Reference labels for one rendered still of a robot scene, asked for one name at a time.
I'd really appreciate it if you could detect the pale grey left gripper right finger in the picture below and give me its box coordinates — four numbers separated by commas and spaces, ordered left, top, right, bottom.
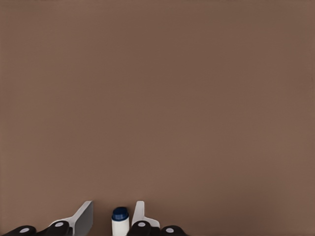
126, 201, 160, 236

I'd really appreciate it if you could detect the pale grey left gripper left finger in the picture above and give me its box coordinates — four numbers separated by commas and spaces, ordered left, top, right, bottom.
36, 200, 94, 236

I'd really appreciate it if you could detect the white bottle with blue cap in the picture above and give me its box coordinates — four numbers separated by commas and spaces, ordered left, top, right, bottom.
111, 206, 130, 236

